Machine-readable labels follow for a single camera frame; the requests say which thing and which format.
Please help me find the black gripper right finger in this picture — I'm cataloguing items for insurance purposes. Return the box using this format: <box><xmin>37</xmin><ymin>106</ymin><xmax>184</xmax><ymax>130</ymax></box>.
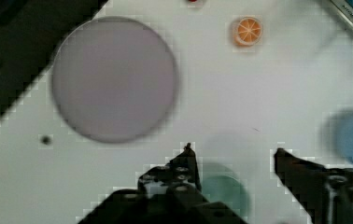
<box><xmin>274</xmin><ymin>148</ymin><xmax>353</xmax><ymax>224</ymax></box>

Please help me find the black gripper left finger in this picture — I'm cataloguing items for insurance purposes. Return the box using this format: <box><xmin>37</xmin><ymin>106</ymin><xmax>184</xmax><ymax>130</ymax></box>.
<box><xmin>78</xmin><ymin>145</ymin><xmax>247</xmax><ymax>224</ymax></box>

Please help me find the blue cup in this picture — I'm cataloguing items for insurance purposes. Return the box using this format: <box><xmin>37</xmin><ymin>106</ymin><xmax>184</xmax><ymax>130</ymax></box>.
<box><xmin>321</xmin><ymin>109</ymin><xmax>353</xmax><ymax>164</ymax></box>

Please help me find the lilac round plate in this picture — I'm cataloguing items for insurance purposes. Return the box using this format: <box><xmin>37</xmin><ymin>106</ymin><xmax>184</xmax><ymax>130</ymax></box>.
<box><xmin>51</xmin><ymin>17</ymin><xmax>179</xmax><ymax>143</ymax></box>

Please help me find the orange slice toy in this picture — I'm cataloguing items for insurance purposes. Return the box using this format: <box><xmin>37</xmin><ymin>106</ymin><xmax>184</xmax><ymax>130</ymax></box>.
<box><xmin>233</xmin><ymin>17</ymin><xmax>263</xmax><ymax>47</ymax></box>

